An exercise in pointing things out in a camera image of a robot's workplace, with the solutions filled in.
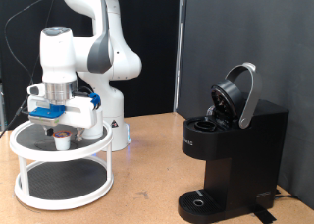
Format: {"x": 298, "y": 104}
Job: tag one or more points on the silver vertical pole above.
{"x": 179, "y": 53}

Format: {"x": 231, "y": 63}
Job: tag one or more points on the white two-tier turntable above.
{"x": 39, "y": 153}

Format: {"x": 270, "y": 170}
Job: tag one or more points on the black Keurig coffee machine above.
{"x": 248, "y": 145}

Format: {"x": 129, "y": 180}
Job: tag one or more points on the black curtain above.
{"x": 157, "y": 37}

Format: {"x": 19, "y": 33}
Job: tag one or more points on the grey partition panel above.
{"x": 245, "y": 27}

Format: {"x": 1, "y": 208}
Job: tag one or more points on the K-cup pod with orange lid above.
{"x": 62, "y": 142}

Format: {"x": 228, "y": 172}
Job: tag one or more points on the black tape strip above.
{"x": 265, "y": 215}

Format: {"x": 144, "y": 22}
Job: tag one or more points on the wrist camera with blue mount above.
{"x": 45, "y": 113}

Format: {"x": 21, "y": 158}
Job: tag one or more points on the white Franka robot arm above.
{"x": 111, "y": 67}

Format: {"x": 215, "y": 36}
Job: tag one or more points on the grey metal post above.
{"x": 2, "y": 106}

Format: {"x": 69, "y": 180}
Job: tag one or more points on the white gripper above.
{"x": 81, "y": 114}

